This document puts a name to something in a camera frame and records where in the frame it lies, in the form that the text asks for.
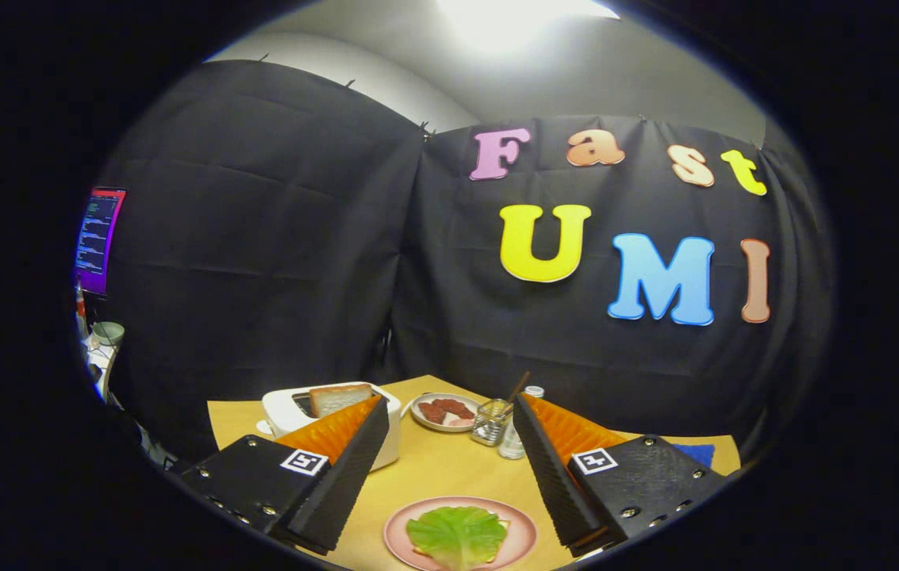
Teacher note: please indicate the black backdrop cloth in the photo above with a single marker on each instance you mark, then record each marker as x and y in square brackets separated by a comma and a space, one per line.
[298, 262]

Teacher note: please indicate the glass jar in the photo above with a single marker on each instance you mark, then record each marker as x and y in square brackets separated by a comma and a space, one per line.
[490, 427]

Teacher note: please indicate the white toaster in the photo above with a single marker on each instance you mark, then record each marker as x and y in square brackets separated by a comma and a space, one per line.
[282, 412]

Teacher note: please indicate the pink plate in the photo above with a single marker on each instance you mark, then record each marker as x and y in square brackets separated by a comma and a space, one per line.
[524, 535]

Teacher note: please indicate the computer monitor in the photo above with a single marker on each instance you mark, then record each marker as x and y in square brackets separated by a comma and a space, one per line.
[98, 238]

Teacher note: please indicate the small beige plate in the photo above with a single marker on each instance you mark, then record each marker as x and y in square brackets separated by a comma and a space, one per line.
[421, 420]

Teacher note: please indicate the toasted bread slice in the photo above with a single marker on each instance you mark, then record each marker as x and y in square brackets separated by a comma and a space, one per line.
[338, 399]

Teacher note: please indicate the green lettuce leaf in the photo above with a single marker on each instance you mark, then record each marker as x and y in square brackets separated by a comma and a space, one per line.
[457, 535]

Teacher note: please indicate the brown stick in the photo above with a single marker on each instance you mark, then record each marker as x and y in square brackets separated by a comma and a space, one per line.
[519, 386]

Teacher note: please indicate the red meat pieces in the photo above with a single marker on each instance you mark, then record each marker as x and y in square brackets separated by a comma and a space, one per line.
[445, 410]

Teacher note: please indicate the blue towel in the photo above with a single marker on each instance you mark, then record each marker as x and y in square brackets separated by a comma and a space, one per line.
[695, 454]

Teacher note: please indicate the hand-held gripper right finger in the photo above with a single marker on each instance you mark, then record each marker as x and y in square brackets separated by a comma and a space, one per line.
[548, 468]

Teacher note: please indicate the white drink bottle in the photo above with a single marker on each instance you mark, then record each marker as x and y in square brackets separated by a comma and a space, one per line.
[511, 448]

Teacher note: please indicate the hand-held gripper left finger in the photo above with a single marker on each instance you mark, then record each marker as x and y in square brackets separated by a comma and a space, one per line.
[354, 468]

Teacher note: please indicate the green cup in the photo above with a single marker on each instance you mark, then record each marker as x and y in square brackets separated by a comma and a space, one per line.
[109, 333]

